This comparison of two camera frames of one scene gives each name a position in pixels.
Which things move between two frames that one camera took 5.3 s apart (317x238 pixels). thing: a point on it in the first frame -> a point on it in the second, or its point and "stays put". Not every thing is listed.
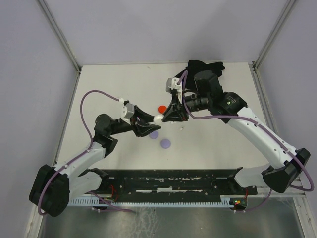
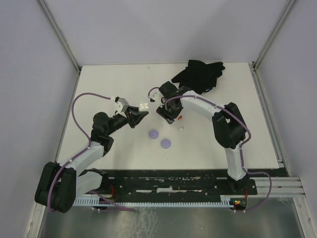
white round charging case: x=157 y=119 -> x=143 y=107
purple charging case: x=165 y=143 stays put
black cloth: x=195 y=67 stays put
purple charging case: x=153 y=135 stays put
